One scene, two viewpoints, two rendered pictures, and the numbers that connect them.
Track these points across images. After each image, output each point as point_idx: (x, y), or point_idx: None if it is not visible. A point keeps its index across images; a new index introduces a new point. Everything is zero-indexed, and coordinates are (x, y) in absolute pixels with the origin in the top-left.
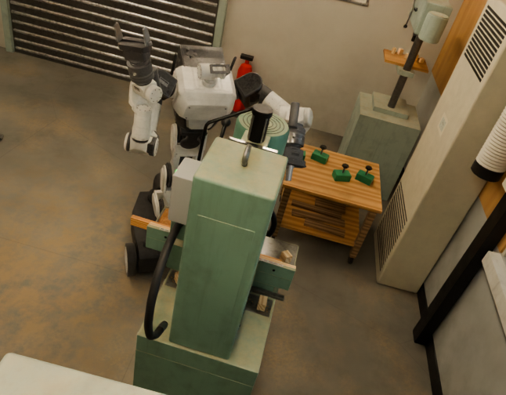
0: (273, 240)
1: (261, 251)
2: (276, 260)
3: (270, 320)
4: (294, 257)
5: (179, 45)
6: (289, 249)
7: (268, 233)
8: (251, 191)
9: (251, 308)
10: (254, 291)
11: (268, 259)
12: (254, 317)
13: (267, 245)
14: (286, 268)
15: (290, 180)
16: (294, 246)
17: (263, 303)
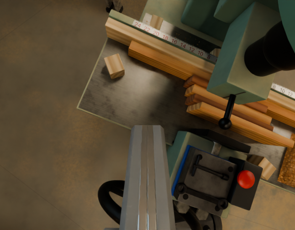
0: (125, 119)
1: (155, 90)
2: (143, 40)
3: (144, 8)
4: (94, 77)
5: None
6: (98, 97)
7: (111, 184)
8: None
9: (166, 28)
10: None
11: (157, 44)
12: (165, 13)
13: (140, 107)
14: (128, 17)
15: (133, 126)
16: (85, 106)
17: (156, 17)
